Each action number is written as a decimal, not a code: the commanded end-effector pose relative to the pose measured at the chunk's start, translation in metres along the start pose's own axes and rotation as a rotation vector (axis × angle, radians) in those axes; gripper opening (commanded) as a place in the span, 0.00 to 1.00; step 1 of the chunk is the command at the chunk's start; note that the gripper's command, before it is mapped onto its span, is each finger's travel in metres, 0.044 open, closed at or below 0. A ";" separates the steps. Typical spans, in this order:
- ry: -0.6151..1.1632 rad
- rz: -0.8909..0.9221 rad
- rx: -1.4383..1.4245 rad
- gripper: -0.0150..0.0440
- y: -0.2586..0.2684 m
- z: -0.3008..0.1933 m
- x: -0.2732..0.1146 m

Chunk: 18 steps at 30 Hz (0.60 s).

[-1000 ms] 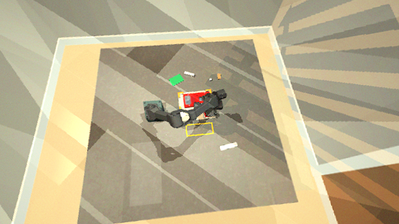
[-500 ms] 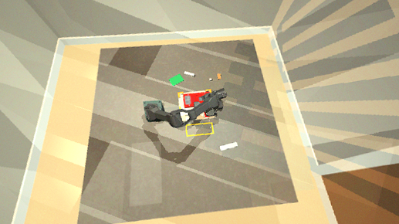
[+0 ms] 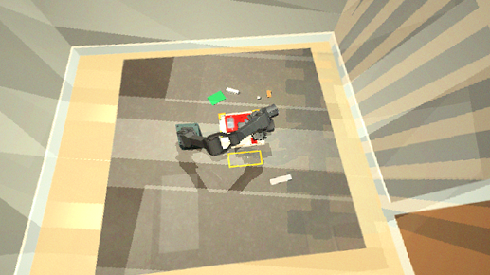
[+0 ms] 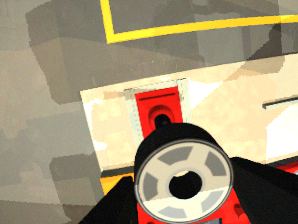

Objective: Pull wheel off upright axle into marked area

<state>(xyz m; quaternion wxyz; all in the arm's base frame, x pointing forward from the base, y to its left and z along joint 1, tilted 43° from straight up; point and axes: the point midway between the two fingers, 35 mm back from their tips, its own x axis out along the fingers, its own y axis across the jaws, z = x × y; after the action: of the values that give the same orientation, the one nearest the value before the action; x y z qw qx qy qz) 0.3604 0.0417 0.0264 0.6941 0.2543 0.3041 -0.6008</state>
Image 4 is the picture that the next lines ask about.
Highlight yellow tape line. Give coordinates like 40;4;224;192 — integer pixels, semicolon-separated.
100;0;298;43

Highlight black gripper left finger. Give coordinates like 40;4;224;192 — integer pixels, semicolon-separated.
77;175;138;224

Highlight black toy tyre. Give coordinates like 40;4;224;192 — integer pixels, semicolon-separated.
133;121;234;224

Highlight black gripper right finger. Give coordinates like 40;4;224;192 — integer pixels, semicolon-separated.
230;156;298;224

